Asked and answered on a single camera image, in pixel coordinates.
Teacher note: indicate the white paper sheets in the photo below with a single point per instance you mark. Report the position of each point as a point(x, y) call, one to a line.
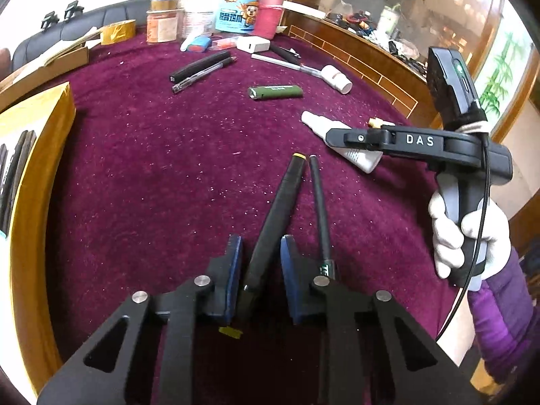
point(55, 48)

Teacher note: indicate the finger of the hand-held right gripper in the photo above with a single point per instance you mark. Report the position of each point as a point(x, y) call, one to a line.
point(354, 139)

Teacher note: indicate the black marker teal cap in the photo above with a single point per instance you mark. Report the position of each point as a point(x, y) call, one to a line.
point(3, 194)

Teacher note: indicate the person's right hand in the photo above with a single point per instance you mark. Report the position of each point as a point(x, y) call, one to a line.
point(493, 228)

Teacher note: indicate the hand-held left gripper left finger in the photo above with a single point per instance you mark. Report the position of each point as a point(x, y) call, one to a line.
point(234, 278)

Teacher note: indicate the black sofa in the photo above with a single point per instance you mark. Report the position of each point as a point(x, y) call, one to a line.
point(84, 19)

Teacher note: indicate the black clip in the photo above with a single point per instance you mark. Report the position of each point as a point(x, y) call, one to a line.
point(50, 20)
point(72, 8)

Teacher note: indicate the red lighter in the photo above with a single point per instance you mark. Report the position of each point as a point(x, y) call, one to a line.
point(223, 43)

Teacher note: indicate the slim black marker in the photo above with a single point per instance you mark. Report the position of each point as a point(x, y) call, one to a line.
point(320, 211)

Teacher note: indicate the yellow tape roll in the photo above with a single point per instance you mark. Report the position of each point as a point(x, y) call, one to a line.
point(120, 29)

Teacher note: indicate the white and silver pen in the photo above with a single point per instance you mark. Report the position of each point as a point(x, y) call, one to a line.
point(274, 60)

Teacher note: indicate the black gel pen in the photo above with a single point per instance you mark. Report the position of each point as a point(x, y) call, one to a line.
point(180, 87)

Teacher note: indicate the green lighter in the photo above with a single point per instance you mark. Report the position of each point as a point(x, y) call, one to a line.
point(274, 92)

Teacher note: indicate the pink knit sleeved bottle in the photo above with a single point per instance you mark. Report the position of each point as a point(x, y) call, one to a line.
point(269, 17)

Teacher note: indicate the blue cartoon snack jar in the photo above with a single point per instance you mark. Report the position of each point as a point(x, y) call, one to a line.
point(236, 12)

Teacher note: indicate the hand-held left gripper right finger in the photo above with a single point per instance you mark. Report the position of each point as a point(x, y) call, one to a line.
point(291, 278)

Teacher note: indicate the person's right forearm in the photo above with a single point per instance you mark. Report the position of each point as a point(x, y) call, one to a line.
point(502, 316)

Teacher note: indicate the bamboo print wall panel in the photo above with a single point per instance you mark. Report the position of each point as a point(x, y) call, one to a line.
point(502, 71)

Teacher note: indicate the golden gift box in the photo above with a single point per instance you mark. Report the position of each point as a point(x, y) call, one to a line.
point(38, 202)

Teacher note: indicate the pile of assorted clutter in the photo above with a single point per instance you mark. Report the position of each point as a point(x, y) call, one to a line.
point(363, 25)

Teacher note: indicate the black marker white print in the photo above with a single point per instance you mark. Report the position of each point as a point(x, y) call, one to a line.
point(26, 156)

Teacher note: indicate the white jar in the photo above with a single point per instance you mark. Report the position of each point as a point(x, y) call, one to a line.
point(198, 21)

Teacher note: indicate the wooden counter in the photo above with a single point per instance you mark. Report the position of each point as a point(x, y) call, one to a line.
point(379, 67)

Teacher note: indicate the cardboard box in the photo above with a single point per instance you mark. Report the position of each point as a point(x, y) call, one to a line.
point(63, 58)

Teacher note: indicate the white charger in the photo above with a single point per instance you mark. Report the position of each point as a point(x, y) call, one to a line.
point(253, 44)

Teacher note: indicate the wide white bottle red label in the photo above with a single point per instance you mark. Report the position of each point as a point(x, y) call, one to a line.
point(337, 79)

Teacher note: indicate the white bottle orange cap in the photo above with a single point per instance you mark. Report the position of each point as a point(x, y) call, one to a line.
point(358, 161)

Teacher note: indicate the black marker yellow cap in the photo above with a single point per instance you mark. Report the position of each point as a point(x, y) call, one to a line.
point(278, 211)

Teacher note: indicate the clear plastic container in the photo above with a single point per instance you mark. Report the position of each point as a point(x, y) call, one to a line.
point(162, 27)

